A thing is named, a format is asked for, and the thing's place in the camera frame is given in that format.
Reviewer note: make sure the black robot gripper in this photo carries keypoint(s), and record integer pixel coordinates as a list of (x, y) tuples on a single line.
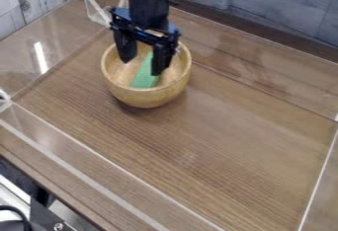
[(143, 22)]

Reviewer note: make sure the green rectangular block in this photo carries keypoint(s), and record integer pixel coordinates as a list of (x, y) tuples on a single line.
[(144, 79)]

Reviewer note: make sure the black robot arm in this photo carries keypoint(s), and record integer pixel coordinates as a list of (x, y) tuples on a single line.
[(143, 22)]

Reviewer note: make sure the wooden bowl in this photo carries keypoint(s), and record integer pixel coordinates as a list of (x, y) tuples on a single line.
[(118, 74)]

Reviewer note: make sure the clear acrylic corner bracket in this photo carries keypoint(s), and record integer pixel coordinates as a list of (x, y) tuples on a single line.
[(99, 14)]

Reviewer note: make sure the black metal table mount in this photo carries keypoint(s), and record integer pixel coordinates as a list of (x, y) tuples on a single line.
[(44, 220)]

